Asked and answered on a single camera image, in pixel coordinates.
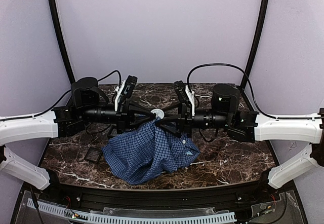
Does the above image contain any pink pompom brooch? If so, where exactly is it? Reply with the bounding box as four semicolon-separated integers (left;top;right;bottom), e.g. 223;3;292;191
150;108;165;119

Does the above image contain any blue checked shirt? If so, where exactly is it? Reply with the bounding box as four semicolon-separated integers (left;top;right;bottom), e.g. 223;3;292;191
102;118;200;185

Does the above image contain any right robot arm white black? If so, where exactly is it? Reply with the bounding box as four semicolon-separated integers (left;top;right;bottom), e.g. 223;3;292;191
152;81;323;193

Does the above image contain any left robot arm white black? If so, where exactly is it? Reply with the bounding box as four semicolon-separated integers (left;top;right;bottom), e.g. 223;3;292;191
1;76;156;191

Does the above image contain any black square box base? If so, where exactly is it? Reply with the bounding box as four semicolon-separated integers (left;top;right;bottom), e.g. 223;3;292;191
107;129;117;139

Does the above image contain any black square box lid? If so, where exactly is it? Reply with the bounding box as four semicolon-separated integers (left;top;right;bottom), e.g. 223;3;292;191
84;147;102;164

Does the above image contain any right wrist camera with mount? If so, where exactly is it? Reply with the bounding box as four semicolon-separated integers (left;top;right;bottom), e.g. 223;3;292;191
173;81;195;116

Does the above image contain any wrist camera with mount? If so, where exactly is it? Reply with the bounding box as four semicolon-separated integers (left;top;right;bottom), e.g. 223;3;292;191
114;75;138;111
173;81;195;116

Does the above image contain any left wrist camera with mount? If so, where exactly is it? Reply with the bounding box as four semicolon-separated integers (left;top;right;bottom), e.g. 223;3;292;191
114;75;138;111

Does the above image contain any left camera black cable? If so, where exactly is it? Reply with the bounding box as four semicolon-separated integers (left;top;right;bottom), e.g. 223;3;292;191
0;69;123;121

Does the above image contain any camera black cable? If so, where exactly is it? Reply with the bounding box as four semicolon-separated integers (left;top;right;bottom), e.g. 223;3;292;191
186;62;322;120
0;69;123;121

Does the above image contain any right camera black cable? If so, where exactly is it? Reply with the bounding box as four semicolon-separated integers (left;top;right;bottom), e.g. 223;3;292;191
186;62;322;120

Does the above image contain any right black frame post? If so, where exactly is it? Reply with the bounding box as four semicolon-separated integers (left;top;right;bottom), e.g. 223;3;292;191
245;0;269;77

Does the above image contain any black frame post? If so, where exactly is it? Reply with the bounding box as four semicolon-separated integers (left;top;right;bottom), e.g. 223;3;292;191
48;0;75;84
245;0;269;77

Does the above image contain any black front aluminium rail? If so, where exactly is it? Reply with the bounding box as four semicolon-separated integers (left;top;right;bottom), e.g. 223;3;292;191
62;181;261;210

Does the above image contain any white slotted cable duct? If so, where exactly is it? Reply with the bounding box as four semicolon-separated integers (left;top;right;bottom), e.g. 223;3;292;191
38;201;237;224

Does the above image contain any left black frame post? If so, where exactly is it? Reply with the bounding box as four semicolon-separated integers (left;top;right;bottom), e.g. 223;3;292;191
48;0;75;84

